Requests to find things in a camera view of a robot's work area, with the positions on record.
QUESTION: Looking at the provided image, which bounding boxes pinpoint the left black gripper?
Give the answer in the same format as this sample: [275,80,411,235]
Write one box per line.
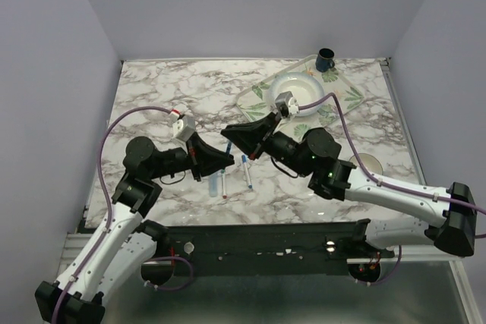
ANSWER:
[149,131,235,181]

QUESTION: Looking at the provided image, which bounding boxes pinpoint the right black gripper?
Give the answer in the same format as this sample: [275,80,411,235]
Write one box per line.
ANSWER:
[221,115,310,179]

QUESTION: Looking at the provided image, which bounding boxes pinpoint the white red marker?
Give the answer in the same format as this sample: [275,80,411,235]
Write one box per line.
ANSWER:
[221,170,228,199]

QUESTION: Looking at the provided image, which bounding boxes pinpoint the white marker pen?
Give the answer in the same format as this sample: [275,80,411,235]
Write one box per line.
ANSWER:
[241,154,253,190]

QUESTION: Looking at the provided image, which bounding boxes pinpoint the blue gel pen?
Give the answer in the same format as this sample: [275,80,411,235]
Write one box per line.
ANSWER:
[226,141,232,156]

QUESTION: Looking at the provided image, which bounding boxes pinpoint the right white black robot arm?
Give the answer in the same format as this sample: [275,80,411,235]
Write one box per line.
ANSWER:
[221,112,477,257]

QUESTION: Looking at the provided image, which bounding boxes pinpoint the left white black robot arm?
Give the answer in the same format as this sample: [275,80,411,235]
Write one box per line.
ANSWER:
[35,134,234,323]

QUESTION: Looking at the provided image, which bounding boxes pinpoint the floral serving tray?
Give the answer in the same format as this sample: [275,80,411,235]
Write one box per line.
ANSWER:
[236,55,365,140]

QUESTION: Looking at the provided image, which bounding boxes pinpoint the white blue rimmed bowl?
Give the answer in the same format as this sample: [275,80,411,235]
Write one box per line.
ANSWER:
[265,72,326,107]

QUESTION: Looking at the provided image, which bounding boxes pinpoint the dark blue mug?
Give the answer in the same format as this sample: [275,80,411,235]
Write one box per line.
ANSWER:
[315,48,335,73]

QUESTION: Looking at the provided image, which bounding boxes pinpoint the small white dark-rimmed bowl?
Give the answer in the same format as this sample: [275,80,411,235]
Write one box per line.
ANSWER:
[358,153,383,175]

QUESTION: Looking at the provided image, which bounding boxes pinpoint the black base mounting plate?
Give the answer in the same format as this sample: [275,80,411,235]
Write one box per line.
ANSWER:
[137,219,391,284]

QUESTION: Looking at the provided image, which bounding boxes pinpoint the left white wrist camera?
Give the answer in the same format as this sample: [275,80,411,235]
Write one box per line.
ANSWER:
[169,110,196,143]

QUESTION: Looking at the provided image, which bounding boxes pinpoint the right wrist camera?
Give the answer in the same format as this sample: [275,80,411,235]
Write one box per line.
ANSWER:
[275,91,300,118]

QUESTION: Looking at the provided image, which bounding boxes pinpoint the aluminium frame rail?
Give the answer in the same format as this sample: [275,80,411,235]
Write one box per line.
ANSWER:
[380,58,483,323]

